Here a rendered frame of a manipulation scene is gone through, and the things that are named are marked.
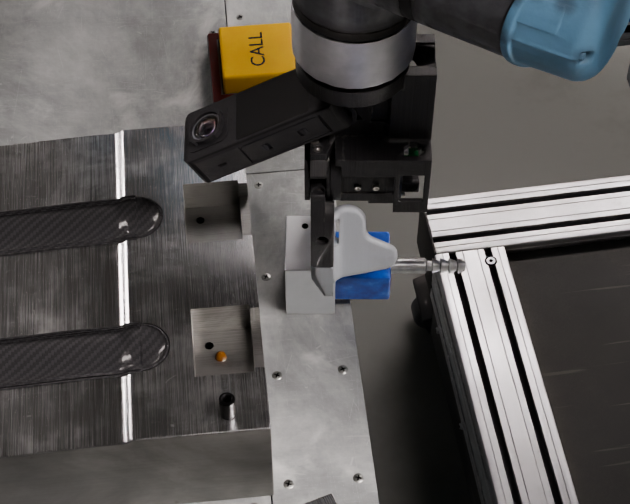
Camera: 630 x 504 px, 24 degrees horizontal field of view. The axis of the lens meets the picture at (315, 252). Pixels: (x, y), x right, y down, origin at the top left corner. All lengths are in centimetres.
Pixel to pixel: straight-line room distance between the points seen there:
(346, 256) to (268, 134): 12
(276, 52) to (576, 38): 47
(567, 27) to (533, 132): 153
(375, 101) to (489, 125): 140
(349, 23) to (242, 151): 14
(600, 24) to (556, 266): 111
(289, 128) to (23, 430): 25
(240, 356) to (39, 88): 36
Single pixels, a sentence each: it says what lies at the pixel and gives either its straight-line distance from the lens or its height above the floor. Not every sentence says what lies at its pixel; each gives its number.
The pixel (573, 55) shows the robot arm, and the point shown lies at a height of 115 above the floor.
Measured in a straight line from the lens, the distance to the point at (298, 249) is 104.
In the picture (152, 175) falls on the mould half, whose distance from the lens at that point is 104.
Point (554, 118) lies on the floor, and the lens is 231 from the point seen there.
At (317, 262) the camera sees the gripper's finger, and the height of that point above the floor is 89.
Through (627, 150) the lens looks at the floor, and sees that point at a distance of 228.
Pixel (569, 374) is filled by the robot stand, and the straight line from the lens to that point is 177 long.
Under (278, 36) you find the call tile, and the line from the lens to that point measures 121.
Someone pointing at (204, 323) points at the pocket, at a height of 87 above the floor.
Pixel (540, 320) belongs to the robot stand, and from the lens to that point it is 181.
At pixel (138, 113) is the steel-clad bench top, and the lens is 120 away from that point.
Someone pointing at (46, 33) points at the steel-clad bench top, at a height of 80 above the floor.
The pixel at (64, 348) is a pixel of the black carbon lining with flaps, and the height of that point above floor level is 88.
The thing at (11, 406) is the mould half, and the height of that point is 88.
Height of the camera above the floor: 168
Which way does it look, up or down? 53 degrees down
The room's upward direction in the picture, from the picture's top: straight up
